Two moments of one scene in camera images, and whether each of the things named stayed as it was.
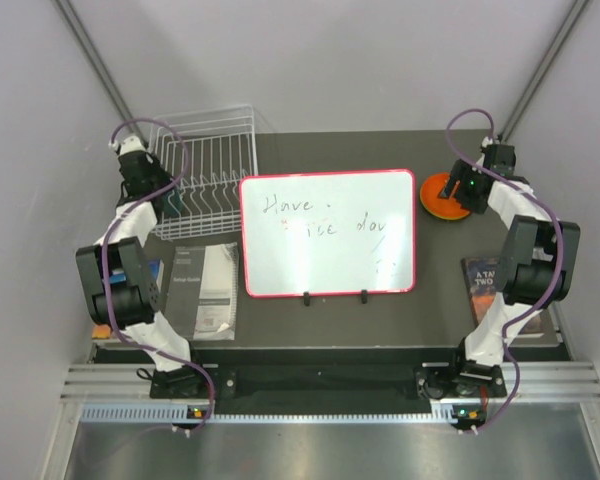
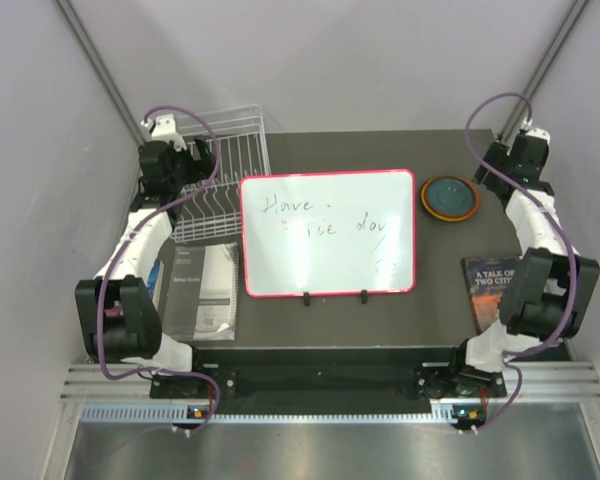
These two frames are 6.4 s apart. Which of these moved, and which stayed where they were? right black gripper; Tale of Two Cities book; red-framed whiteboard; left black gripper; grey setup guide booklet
Moved: right black gripper; left black gripper
Stayed: red-framed whiteboard; Tale of Two Cities book; grey setup guide booklet
